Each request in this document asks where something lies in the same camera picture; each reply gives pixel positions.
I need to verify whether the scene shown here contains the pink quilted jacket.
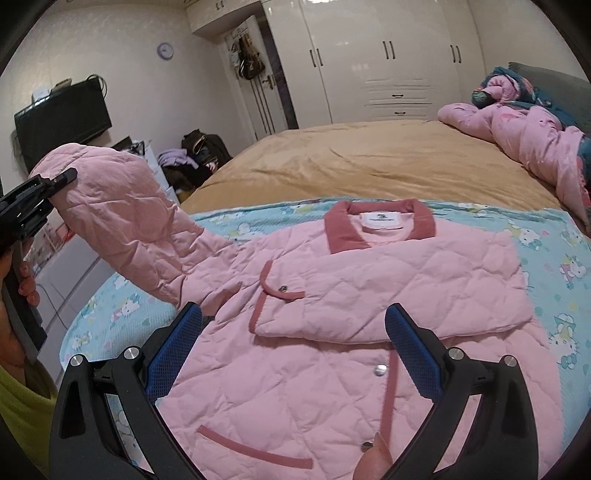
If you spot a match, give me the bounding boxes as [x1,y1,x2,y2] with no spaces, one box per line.
[35,144,563,479]

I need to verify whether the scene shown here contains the lilac clothes pile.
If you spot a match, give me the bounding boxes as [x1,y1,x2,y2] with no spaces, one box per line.
[157,148,198,169]

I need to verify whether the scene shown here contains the white bedroom door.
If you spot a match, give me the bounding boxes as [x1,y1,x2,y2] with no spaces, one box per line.
[224,15,288,140]

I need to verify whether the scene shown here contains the person left hand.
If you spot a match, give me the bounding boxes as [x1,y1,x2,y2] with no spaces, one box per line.
[1,262,40,384]

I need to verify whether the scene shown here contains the person right hand thumb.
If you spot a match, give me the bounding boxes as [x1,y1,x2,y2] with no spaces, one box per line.
[353,433,394,480]

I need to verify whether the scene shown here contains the yellow green sleeve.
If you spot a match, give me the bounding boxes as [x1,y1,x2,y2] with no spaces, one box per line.
[1,361,58,477]

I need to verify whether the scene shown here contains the white drawer chest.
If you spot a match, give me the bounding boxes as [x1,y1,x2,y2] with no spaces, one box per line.
[112,137,180,205]

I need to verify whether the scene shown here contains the blue cartoon cat blanket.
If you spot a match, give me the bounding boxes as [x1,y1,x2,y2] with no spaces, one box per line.
[59,198,590,449]

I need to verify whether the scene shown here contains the black backpack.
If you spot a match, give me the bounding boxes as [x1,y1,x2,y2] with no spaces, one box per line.
[181,129,232,173]

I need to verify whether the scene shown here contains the hanging bags on door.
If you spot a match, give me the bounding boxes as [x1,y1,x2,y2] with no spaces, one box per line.
[230,33,266,81]

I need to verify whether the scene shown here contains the tan bed cover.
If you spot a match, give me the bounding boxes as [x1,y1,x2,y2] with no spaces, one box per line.
[181,120,560,214]

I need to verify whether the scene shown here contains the white glossy wardrobe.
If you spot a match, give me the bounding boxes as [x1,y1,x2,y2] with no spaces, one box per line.
[186,1,485,128]

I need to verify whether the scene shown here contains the grey headboard cushion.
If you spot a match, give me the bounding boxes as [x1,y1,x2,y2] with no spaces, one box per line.
[509,62,591,134]

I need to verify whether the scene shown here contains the black wall television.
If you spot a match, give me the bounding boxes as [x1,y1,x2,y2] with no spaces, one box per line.
[14,75,112,173]

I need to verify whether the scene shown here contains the round purple wall clock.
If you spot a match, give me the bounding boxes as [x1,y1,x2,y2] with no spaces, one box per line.
[156,42,174,61]

